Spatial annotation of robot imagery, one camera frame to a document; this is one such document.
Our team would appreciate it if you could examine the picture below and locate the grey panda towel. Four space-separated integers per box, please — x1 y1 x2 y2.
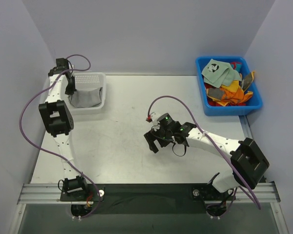
68 88 102 108

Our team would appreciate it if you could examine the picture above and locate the green panda towel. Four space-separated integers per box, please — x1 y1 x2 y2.
201 59 242 88

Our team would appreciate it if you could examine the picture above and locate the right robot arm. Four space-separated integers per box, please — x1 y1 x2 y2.
144 121 269 193

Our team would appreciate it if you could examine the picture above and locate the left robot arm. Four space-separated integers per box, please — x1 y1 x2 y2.
39 58 89 199

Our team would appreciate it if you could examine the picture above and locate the white perforated plastic basket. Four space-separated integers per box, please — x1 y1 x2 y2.
61 72 106 116

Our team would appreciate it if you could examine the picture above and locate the orange towel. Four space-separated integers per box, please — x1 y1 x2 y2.
205 81 253 107

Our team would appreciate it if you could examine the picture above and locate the grey orange-edged towel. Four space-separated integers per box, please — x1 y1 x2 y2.
241 71 255 92

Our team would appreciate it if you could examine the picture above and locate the black base mat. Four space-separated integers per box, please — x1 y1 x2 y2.
60 183 233 215

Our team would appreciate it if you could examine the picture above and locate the red blue towel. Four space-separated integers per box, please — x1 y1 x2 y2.
230 61 242 73

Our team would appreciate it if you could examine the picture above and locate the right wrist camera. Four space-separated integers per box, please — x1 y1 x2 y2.
150 112 181 132

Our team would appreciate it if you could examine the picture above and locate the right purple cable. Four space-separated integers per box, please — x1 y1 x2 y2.
146 95 262 217

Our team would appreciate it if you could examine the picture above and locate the aluminium front rail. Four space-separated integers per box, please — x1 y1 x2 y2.
9 183 289 234

